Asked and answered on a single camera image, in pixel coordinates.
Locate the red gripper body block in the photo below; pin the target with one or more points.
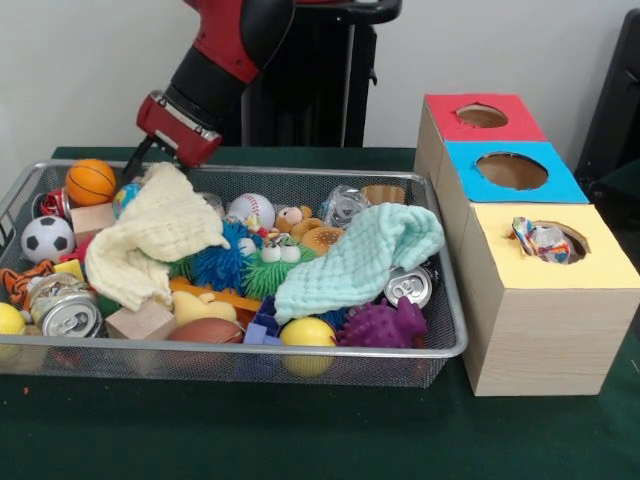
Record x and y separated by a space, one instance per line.
175 127

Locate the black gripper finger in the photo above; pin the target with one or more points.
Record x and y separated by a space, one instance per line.
181 165
136 160

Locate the cream knitted cloth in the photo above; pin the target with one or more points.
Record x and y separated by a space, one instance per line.
160 220

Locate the blue puffer ball with eyes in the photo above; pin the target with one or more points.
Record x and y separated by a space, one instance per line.
217 265

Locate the plain wooden cube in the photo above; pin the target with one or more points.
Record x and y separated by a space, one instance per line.
142 322

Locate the light teal cloth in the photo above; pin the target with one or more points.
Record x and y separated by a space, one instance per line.
350 265

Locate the colourful patterned cloth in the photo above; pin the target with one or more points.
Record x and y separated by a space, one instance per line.
542 242

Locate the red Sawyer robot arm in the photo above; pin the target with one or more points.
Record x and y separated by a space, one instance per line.
220 30

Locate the wooden box with three holes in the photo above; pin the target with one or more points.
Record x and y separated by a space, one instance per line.
550 340

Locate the globe print ball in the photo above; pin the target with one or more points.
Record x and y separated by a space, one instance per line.
124 200

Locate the orange toy basketball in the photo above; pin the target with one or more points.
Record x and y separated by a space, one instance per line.
90 182

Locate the white baseball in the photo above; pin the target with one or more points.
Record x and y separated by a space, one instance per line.
252 210

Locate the small soccer ball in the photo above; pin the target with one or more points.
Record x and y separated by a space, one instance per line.
47 240

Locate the green spiky puffer ball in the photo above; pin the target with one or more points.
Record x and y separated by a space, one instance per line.
265 277

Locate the yellow ball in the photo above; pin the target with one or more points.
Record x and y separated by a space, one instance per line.
307 332
10 320

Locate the purple spiky ball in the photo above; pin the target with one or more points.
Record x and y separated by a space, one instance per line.
380 325

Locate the dark green table cloth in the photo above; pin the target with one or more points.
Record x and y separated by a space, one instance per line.
625 182
250 435

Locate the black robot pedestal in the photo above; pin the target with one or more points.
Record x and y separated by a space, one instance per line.
320 90

